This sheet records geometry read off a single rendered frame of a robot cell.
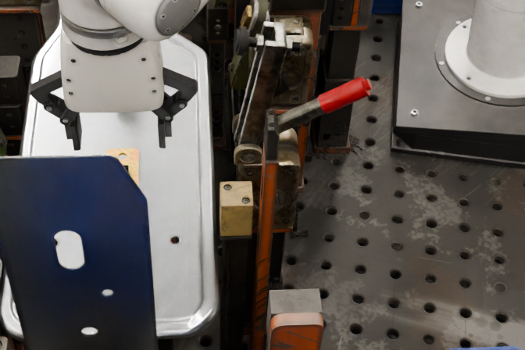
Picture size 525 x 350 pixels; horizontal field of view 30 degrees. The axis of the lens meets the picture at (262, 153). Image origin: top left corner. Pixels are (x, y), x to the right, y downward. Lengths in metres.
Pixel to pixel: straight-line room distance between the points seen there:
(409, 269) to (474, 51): 0.38
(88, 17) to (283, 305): 0.31
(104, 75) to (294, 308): 0.32
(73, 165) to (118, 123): 0.48
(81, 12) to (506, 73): 0.86
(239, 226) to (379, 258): 0.44
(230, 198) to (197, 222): 0.08
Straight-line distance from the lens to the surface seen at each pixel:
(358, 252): 1.44
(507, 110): 1.57
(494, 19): 1.53
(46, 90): 1.02
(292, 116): 1.05
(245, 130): 1.04
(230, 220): 1.03
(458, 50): 1.64
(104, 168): 0.70
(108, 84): 0.98
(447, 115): 1.55
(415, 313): 1.39
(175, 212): 1.09
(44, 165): 0.70
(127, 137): 1.16
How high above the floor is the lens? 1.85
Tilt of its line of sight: 48 degrees down
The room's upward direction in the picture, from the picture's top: 4 degrees clockwise
